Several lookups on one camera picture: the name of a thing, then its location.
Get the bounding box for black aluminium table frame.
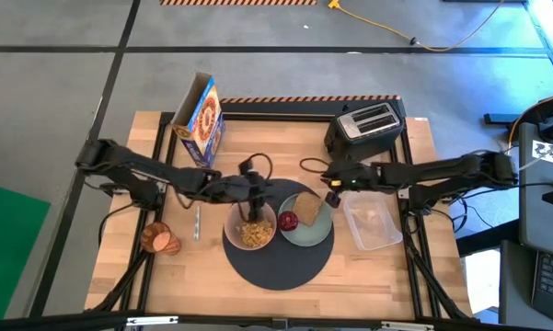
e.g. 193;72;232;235
85;98;478;331

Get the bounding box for pink plastic bowl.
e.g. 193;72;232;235
223;201;278;252

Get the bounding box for family size cereal box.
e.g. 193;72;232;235
170;72;226;169

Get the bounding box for metal spoon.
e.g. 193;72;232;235
192;205;202;242

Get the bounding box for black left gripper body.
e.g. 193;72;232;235
211;170;271;203

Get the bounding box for orange drinking glass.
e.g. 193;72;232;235
140;222;182;257

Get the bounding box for black toaster cable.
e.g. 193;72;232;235
299;157;333;175

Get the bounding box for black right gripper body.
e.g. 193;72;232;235
330;161;382;192

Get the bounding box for black toaster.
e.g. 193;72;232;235
324;101;406;162

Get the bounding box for yellow extension cable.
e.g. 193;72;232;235
328;0;506;52

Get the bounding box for brown toast slice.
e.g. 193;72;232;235
292;191;324;227

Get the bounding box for white printed paper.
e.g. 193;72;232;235
531;139;553;169

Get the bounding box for grey desk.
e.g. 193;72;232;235
517;121;553;258

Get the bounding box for cereal flakes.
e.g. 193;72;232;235
236;219;275;248

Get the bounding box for black round woven placemat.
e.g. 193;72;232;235
222;177;336;291

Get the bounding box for pale green plate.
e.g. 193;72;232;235
277;192;334;248

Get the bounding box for clear plastic container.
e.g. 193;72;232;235
342;190;404;252

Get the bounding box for green floor mat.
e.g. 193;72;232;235
0;181;52;323

